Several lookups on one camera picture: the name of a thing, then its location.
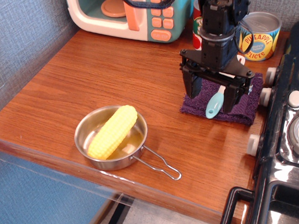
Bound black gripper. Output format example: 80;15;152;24
180;28;254;114

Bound white spatula with teal handle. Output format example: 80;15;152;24
205;54;246;119

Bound white stove knob bottom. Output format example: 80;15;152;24
246;134;261;156

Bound white stove knob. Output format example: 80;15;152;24
259;87;272;107
246;134;261;156
265;67;277;86

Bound purple folded towel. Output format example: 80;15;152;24
180;73;264;126

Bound white stove knob middle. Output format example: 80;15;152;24
259;87;272;107

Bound white stove knob top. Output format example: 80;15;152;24
265;67;277;86

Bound tomato sauce can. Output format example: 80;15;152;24
192;0;203;51

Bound pineapple slices can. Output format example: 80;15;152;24
239;11;282;62

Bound small steel saucepan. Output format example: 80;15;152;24
74;105;182;181

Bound yellow toy corn cob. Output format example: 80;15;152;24
87;105;138;160

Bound black toy stove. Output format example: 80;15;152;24
220;21;299;224

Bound teal toy microwave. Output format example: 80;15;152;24
66;0;194;43

